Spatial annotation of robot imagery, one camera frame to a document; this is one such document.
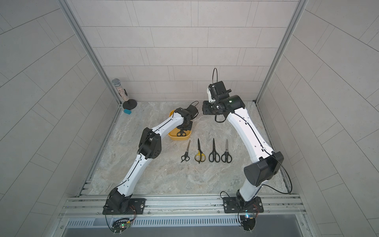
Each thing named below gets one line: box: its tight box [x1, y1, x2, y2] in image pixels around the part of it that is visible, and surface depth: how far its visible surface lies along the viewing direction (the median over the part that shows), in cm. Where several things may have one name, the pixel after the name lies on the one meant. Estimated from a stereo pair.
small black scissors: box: [180, 139, 191, 163], surface depth 89 cm
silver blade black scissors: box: [221, 138, 233, 164], surface depth 90 cm
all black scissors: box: [208, 137, 221, 163], surface depth 90 cm
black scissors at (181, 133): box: [176, 129, 187, 137], surface depth 100 cm
